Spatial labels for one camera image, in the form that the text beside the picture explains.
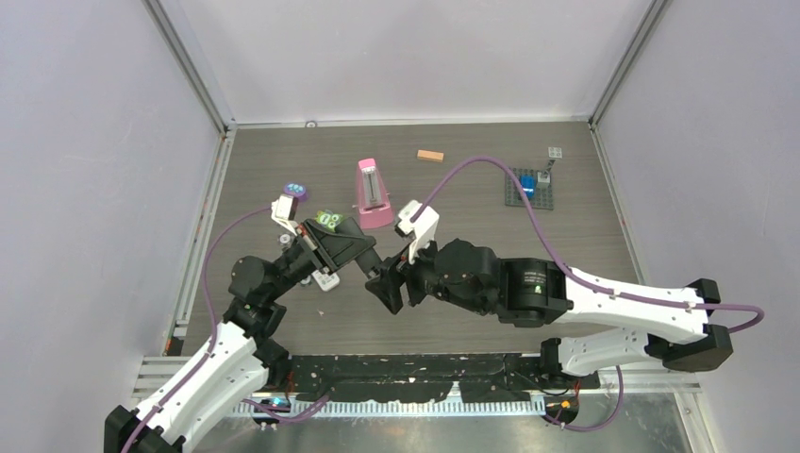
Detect grey lego baseplate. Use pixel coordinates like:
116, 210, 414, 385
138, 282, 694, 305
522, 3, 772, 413
504, 168, 555, 210

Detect grey lego tower piece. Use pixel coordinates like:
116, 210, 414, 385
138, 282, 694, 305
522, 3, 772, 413
536, 159, 556, 189

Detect blue lego brick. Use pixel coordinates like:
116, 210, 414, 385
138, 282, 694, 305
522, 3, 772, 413
519, 175, 537, 201

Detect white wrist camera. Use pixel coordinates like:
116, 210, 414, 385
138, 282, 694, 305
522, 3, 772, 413
271, 193, 299, 237
394, 200, 440, 264

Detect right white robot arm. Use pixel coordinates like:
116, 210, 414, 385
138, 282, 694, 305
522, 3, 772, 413
365, 239, 733, 388

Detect green monster toy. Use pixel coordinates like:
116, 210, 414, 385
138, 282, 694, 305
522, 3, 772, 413
315, 210, 344, 231

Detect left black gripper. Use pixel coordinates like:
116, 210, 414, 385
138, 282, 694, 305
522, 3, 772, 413
265, 219, 375, 301

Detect wooden block far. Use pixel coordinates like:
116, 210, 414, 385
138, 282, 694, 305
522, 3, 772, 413
416, 149, 444, 163

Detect black bar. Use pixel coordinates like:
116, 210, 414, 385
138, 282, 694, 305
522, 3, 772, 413
355, 247, 382, 279

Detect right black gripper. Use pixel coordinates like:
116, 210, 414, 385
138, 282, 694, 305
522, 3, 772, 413
365, 226, 492, 315

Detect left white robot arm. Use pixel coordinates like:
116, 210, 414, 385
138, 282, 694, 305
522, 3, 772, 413
102, 218, 379, 452

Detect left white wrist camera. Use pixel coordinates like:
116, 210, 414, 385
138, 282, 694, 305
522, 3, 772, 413
271, 193, 299, 237

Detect pink metronome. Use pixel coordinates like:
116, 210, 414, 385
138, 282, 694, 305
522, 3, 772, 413
356, 159, 394, 230

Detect white remote control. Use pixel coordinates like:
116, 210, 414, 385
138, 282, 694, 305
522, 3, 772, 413
311, 271, 341, 292

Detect purple round toy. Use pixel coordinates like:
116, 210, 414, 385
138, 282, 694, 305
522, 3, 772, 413
283, 182, 308, 202

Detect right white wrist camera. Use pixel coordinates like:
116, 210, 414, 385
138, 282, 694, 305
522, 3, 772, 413
394, 200, 440, 264

